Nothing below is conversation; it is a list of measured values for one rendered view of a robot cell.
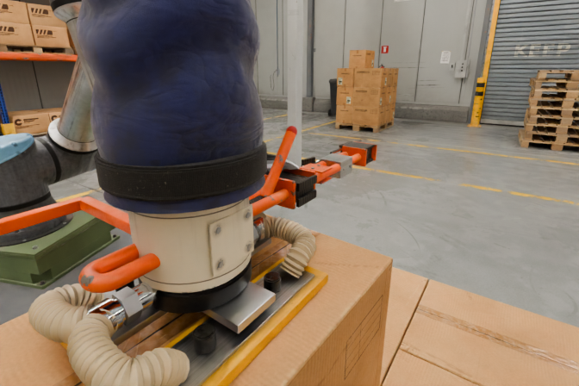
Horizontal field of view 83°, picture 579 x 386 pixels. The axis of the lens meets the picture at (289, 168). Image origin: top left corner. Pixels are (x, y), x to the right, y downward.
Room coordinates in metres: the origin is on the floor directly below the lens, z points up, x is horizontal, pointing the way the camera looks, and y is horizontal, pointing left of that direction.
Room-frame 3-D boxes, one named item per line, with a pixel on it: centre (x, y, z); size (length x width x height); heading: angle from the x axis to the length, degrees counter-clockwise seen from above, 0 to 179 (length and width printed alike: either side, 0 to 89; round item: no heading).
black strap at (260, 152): (0.45, 0.15, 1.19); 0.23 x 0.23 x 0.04
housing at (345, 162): (0.83, -0.12, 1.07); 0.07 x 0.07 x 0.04; 55
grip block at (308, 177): (0.66, 0.00, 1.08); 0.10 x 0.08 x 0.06; 55
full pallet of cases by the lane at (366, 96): (7.81, -1.80, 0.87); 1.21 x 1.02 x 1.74; 147
